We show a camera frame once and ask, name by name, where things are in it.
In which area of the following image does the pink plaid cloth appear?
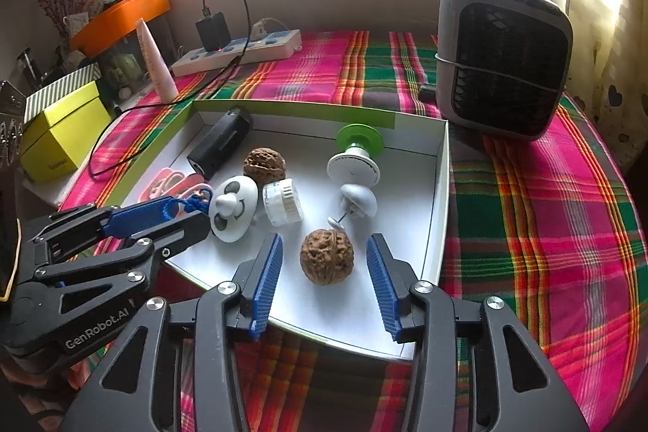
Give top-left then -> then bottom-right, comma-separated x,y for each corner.
55,30 -> 641,432

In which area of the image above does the cream cosmetic tube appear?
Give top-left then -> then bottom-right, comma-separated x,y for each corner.
136,18 -> 179,103

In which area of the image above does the white mushroom shaped toy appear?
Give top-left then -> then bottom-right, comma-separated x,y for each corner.
328,183 -> 378,230

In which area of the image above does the yellow box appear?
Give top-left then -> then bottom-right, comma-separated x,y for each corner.
17,80 -> 115,185

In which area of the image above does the white ribbed round cap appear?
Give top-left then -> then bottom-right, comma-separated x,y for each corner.
262,178 -> 305,228

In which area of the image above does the grey fan heater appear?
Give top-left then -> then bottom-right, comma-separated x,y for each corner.
435,0 -> 574,142

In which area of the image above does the cream patterned curtain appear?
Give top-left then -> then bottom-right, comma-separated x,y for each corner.
572,0 -> 648,170

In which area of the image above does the black cylinder device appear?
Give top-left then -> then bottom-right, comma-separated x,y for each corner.
186,105 -> 254,177

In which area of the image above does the green and white cardboard box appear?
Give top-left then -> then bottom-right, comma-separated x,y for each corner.
94,99 -> 451,364

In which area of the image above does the white panda egg toy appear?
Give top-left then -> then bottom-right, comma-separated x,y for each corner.
209,175 -> 259,244

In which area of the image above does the black cable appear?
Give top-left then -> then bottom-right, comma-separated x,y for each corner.
88,0 -> 254,180

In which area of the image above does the white power strip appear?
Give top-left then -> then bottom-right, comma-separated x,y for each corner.
169,30 -> 303,77

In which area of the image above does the pale green ornament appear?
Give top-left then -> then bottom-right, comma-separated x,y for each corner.
104,52 -> 143,91

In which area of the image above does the white plug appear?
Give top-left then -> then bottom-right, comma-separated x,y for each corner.
252,17 -> 289,42

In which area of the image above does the metal perforated bracket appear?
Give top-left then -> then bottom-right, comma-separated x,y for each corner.
0,80 -> 27,172

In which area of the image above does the striped box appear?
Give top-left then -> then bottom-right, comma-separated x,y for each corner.
23,62 -> 102,124

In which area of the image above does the orange box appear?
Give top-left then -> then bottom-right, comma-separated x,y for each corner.
68,0 -> 172,55

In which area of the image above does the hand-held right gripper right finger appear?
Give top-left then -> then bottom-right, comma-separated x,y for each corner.
365,233 -> 590,432

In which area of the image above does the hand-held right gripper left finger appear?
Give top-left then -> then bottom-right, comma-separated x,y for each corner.
58,232 -> 284,432

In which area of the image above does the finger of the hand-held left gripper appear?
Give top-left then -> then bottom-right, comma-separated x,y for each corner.
30,212 -> 211,283
28,198 -> 180,255

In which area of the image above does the green and white spool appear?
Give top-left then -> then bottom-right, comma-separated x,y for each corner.
325,123 -> 386,186

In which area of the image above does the brown walnut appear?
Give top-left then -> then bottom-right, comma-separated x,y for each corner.
300,230 -> 355,286
243,147 -> 285,185

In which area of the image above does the black charger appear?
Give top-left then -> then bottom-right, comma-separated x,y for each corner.
196,12 -> 231,52

